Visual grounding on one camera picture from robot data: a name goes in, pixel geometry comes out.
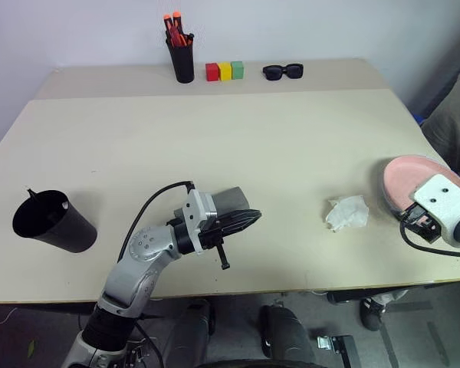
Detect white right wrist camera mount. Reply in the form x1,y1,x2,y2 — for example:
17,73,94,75
412,173,460,247

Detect black stand with metal bracket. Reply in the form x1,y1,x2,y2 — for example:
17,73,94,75
316,334,356,368

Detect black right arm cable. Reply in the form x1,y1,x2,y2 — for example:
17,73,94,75
399,224,460,259

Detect pink round plate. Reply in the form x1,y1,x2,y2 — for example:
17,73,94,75
379,153,460,222

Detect black pen holder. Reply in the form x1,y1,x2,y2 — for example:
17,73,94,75
165,35,196,84

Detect black white shoe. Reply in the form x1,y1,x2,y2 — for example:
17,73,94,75
359,297,389,332

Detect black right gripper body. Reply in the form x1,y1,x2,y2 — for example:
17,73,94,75
399,202,445,244

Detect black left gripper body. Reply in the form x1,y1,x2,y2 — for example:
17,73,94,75
198,220,232,251

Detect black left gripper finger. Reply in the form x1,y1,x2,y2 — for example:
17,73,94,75
206,222,256,236
213,209,262,226

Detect black sunglasses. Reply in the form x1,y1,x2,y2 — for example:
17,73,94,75
262,63,304,82

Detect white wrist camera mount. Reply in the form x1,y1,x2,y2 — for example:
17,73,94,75
412,173,460,247
182,189,220,255

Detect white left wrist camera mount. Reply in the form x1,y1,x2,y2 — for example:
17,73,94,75
182,189,220,255

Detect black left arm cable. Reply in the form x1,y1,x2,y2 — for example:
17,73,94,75
118,181,195,265

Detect black plastic cup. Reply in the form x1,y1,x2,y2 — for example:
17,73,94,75
11,187,98,255

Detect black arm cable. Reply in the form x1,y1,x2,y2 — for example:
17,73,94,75
118,181,195,265
399,224,460,259

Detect dark rounded shape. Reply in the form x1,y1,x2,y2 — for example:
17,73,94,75
258,304,317,367
163,298,217,367

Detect white crumpled tissue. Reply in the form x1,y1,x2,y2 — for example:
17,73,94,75
324,194,370,233

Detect person in grey clothing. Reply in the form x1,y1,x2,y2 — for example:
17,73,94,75
420,67,460,181

